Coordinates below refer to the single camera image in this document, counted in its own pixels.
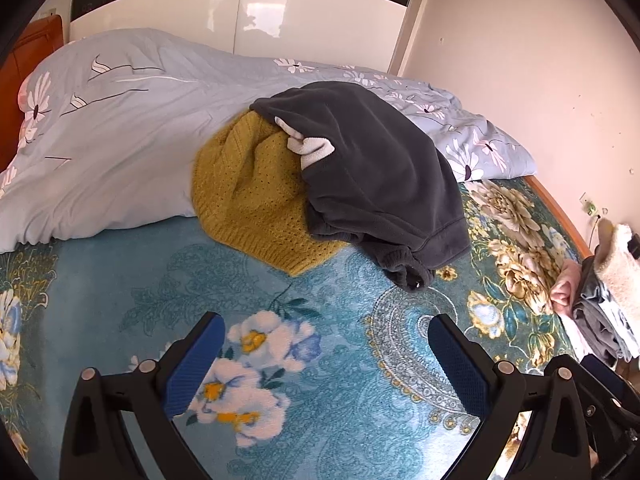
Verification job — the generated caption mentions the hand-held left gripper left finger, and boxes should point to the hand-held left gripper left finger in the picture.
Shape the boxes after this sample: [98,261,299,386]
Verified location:
[59,311,227,480]

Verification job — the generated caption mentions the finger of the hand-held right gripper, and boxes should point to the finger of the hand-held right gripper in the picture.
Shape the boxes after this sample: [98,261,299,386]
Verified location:
[580,354,640,480]

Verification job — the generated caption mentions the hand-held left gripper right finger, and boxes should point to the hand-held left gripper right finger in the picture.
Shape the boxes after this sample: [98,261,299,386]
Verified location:
[428,313,593,480]

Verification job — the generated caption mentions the dark grey fleece garment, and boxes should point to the dark grey fleece garment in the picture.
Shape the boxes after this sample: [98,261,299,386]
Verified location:
[249,80,472,292]

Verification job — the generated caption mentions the grey folded clothes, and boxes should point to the grey folded clothes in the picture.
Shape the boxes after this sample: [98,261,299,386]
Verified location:
[572,255,640,367]

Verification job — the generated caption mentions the teal floral bed blanket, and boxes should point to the teal floral bed blanket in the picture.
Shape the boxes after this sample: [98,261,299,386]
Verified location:
[0,175,596,480]

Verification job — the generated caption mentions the pink folded cloth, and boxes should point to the pink folded cloth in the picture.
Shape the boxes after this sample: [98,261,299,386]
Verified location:
[550,260,583,318]

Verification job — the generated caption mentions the cream fluffy garment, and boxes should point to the cream fluffy garment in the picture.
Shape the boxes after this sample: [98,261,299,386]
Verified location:
[595,222,640,303]

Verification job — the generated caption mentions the yellow knit sweater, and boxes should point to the yellow knit sweater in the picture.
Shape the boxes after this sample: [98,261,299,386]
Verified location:
[191,110,348,277]

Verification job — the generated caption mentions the light blue floral quilt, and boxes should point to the light blue floral quilt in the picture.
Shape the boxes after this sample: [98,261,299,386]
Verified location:
[0,27,538,255]

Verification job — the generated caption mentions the wooden headboard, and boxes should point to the wooden headboard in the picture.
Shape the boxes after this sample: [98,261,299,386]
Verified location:
[0,14,65,171]

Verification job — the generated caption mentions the white glossy wardrobe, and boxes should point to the white glossy wardrobe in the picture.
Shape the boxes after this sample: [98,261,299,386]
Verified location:
[70,0,418,78]

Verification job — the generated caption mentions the wooden bed frame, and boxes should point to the wooden bed frame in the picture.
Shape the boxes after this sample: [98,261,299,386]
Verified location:
[525,174,596,262]

